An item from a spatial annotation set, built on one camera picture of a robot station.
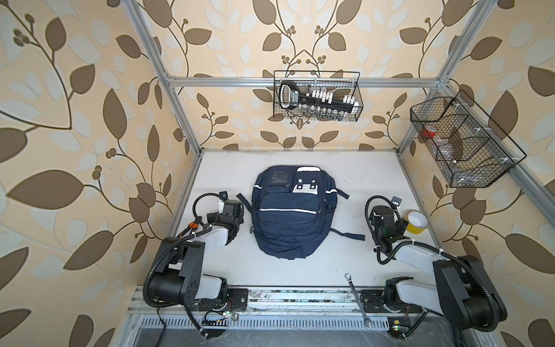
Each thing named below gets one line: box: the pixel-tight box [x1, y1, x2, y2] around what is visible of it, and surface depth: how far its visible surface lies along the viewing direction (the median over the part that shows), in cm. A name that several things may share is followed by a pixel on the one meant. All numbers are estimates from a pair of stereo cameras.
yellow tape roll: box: [402, 209, 428, 235], surface depth 93 cm
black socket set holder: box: [278, 80, 359, 121], surface depth 87 cm
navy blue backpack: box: [236, 164, 365, 260], surface depth 87 cm
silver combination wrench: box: [343, 272, 373, 331], surface depth 75 cm
